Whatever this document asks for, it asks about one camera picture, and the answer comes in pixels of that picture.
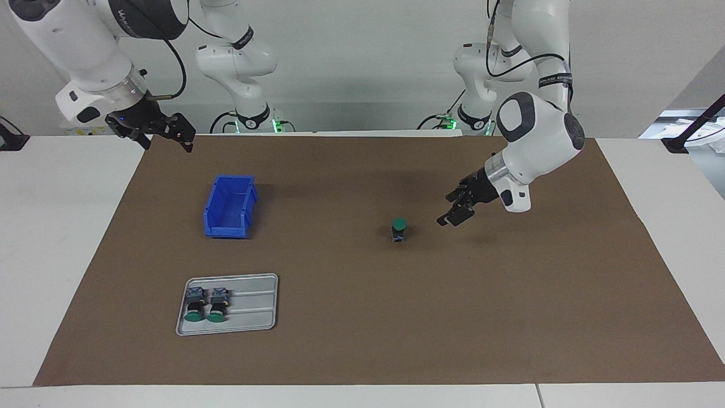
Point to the white cardboard box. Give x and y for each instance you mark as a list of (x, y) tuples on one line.
[(71, 129)]

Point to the black camera stand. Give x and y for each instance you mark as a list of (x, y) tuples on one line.
[(694, 127)]

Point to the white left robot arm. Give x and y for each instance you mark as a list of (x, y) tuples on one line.
[(538, 136)]

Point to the green push button switch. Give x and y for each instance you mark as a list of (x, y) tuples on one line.
[(218, 306), (195, 306), (399, 226)]

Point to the brown paper table mat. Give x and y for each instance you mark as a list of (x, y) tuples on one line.
[(425, 317)]

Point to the blue plastic storage bin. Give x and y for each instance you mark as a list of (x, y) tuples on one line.
[(226, 218)]

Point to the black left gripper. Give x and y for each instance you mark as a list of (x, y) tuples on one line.
[(478, 190)]

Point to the grey metal tray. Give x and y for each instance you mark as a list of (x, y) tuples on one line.
[(255, 306)]

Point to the black table clamp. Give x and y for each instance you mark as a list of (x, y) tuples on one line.
[(11, 139)]

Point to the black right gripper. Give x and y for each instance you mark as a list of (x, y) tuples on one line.
[(141, 122)]

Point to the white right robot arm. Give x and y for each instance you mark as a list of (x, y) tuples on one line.
[(85, 51)]

